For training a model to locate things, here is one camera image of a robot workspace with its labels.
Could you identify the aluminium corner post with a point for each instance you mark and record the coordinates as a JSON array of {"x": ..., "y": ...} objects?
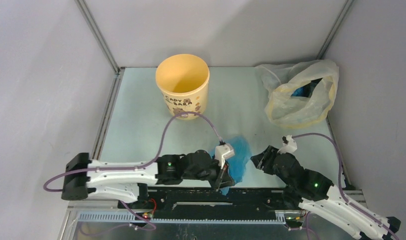
[
  {"x": 115, "y": 83},
  {"x": 332, "y": 33}
]

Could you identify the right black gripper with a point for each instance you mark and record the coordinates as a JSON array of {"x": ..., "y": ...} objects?
[{"x": 271, "y": 158}]

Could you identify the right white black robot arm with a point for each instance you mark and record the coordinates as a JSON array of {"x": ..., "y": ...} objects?
[{"x": 311, "y": 191}]

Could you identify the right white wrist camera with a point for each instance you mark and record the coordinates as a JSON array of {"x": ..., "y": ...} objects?
[{"x": 289, "y": 145}]

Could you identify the translucent yellowish plastic bag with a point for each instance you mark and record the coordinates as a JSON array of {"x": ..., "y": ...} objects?
[{"x": 282, "y": 80}]

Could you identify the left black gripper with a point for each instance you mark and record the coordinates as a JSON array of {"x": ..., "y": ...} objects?
[{"x": 222, "y": 179}]

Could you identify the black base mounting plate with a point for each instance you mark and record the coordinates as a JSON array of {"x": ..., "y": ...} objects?
[{"x": 207, "y": 204}]

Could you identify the left aluminium corner post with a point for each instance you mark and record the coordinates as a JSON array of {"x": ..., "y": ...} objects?
[{"x": 115, "y": 83}]

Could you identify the blue plastic trash bag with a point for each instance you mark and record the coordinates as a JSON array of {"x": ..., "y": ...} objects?
[{"x": 237, "y": 163}]

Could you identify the aluminium frame rail front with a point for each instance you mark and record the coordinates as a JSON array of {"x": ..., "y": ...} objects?
[{"x": 96, "y": 219}]

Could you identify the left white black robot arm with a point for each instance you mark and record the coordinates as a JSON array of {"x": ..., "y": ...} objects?
[{"x": 125, "y": 182}]

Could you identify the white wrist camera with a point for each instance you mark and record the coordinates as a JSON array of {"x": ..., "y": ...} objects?
[
  {"x": 289, "y": 145},
  {"x": 223, "y": 152}
]

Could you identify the dark items inside bag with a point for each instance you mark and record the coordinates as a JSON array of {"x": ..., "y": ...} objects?
[{"x": 306, "y": 91}]

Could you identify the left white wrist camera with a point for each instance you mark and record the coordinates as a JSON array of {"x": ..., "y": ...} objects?
[{"x": 223, "y": 152}]

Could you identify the yellow cartoon trash bin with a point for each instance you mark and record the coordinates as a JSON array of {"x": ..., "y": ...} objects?
[{"x": 183, "y": 80}]

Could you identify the right aluminium corner post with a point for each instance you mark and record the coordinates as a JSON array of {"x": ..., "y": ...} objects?
[{"x": 332, "y": 33}]

